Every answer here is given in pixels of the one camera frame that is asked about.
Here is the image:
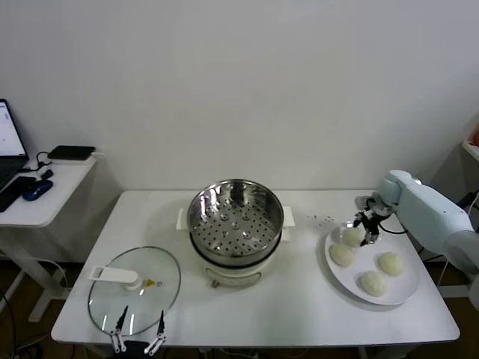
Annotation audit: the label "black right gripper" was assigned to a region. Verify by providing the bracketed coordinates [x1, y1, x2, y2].
[350, 208, 384, 248]

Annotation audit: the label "black laptop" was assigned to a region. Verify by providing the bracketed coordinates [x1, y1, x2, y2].
[0, 99, 31, 191]

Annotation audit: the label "black desk cable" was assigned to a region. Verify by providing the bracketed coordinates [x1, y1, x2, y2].
[16, 150, 52, 174]

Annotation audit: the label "white hanging cable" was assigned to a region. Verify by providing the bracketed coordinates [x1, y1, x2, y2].
[437, 254, 454, 289]

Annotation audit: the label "black smartphone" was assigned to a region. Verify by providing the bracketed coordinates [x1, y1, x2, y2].
[0, 176, 37, 213]

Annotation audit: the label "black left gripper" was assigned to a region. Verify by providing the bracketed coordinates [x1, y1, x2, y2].
[110, 305, 168, 359]

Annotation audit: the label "black floor cable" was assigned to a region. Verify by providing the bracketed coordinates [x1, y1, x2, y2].
[0, 287, 18, 359]

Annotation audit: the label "white round plate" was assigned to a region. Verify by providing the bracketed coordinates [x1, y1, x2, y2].
[323, 221, 421, 307]

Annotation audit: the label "white floor cable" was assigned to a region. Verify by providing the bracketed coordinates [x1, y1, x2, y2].
[37, 260, 72, 291]

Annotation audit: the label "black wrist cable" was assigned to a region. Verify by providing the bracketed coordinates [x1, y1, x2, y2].
[377, 220, 411, 235]

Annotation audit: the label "blue computer mouse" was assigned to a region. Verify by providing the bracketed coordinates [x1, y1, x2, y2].
[21, 179, 55, 202]

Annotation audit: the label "flat black box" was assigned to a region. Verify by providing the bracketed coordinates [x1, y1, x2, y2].
[47, 145, 97, 162]

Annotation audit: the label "glass lid with white handle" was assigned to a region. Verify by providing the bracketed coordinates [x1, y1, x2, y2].
[88, 245, 183, 336]

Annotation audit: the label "white side desk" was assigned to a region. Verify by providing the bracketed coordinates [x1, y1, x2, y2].
[0, 159, 108, 325]

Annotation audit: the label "white steamed baozi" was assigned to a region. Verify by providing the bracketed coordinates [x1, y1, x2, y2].
[359, 271, 388, 298]
[342, 227, 364, 248]
[378, 251, 407, 277]
[329, 244, 356, 269]

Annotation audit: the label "scattered dark crumbs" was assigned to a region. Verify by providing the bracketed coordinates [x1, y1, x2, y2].
[302, 213, 336, 225]

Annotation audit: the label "stainless steel steamer basket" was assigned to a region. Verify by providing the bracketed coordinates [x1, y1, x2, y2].
[186, 179, 284, 261]

